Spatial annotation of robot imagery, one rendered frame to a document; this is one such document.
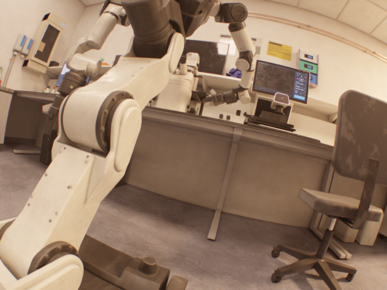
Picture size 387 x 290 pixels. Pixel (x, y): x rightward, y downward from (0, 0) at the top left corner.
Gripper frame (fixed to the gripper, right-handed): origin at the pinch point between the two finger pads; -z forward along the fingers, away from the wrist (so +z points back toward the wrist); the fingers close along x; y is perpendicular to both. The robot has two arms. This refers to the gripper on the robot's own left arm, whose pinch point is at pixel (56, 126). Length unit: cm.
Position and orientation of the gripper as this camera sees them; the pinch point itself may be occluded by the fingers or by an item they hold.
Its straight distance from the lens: 69.6
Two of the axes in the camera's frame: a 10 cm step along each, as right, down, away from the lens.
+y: -9.1, -3.3, -2.5
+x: -2.6, 0.1, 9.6
